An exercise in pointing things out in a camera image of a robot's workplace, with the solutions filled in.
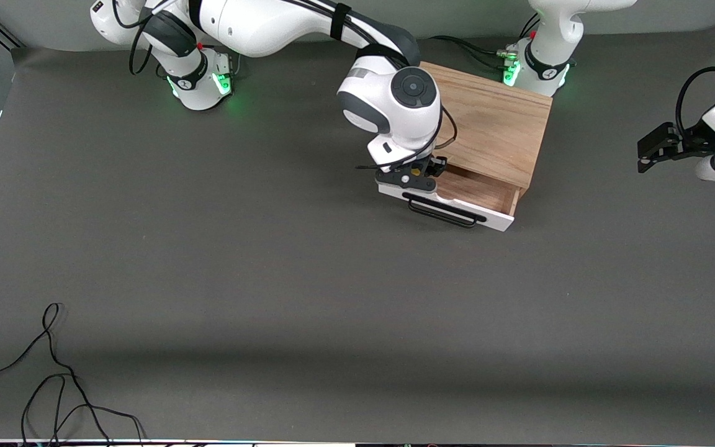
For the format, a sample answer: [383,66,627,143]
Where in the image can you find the black drawer handle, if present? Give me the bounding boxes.
[402,192,487,228]

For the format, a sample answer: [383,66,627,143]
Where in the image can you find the white-fronted wooden drawer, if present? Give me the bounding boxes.
[378,168,523,232]

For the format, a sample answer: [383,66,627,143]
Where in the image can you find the wooden drawer cabinet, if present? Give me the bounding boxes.
[420,60,554,190]

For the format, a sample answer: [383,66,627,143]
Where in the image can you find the dark grey table mat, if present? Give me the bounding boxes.
[0,25,715,443]

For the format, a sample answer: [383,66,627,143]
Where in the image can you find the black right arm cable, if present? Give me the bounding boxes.
[112,0,457,172]

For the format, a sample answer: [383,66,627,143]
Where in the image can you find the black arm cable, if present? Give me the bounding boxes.
[112,0,457,172]
[675,66,715,134]

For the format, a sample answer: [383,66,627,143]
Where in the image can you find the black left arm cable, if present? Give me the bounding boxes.
[675,66,715,134]

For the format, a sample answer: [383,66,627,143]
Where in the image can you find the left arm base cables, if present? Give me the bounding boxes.
[429,35,516,70]

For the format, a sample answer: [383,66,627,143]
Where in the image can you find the thin black loose cable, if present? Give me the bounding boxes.
[0,302,145,447]

